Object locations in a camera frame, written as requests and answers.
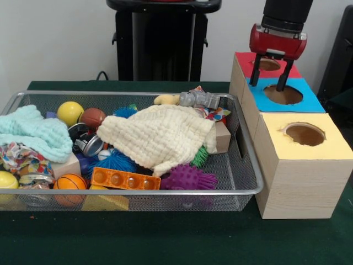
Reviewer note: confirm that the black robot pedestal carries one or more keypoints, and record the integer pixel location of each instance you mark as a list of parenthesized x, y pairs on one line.
[(162, 41)]

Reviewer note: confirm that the crushed black drink can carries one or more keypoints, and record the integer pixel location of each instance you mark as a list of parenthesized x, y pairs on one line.
[(88, 142)]

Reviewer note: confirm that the large blue spiky ball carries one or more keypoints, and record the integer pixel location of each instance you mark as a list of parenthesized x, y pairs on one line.
[(115, 164)]

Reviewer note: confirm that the yellow plush toy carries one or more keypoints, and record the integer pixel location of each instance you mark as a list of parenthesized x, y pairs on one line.
[(165, 99)]

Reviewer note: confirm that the cream knitted cloth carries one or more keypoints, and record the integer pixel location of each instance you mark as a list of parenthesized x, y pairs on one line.
[(160, 135)]

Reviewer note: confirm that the yellow foam ball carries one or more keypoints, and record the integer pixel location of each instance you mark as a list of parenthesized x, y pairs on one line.
[(69, 111), (8, 180)]

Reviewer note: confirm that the black chair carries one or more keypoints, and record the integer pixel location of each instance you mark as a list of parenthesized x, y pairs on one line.
[(342, 55)]

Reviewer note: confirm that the purple spiky toy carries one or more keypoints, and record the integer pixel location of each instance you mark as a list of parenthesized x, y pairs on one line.
[(184, 178)]

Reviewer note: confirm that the orange toy basketball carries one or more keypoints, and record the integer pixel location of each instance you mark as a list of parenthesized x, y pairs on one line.
[(70, 182)]

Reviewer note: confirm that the light blue knitted cloth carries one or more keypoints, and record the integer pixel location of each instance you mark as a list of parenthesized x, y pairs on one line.
[(36, 129)]

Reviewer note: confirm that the brown toy football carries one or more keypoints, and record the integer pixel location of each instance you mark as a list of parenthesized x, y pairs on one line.
[(92, 117)]

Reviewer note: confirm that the wooden box with three holes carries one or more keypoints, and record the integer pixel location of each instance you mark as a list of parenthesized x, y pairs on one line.
[(303, 187)]

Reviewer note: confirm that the colourful dotted cloth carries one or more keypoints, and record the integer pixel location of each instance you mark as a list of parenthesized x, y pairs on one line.
[(218, 113)]

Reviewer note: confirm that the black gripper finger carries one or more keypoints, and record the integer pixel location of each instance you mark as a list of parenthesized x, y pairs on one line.
[(284, 76), (255, 70)]

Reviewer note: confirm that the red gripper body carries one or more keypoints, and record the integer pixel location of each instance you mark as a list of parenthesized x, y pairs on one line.
[(278, 42)]

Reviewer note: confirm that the green spiky ball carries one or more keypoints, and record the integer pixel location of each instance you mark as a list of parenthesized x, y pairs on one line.
[(200, 157)]

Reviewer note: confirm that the dark green table cloth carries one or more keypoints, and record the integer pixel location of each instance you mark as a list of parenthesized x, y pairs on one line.
[(165, 243), (343, 102)]

